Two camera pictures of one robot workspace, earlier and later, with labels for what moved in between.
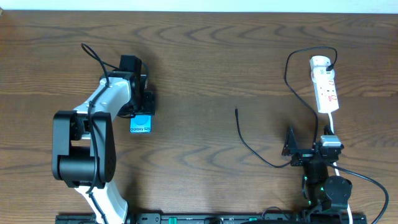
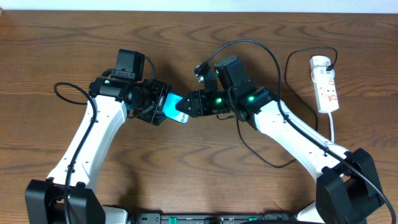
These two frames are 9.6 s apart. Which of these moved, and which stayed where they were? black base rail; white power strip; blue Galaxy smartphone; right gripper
Moved: blue Galaxy smartphone; right gripper
Stayed: white power strip; black base rail
